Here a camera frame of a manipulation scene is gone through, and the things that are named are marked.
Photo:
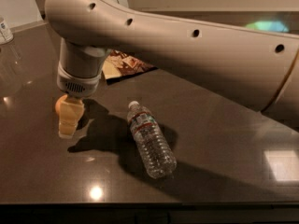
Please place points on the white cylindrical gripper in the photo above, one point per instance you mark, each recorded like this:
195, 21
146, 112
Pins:
77, 84

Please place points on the orange fruit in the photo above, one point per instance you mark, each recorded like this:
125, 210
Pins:
58, 104

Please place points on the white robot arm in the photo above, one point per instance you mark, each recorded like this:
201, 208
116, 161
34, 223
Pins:
256, 69

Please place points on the brown chip bag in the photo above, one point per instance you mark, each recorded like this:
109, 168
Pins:
119, 64

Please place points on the green snack bag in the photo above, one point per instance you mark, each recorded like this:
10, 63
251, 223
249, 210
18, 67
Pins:
269, 26

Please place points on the white container at left edge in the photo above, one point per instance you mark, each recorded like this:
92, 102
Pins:
5, 32

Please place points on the clear plastic water bottle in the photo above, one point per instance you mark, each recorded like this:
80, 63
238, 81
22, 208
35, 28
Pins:
156, 154

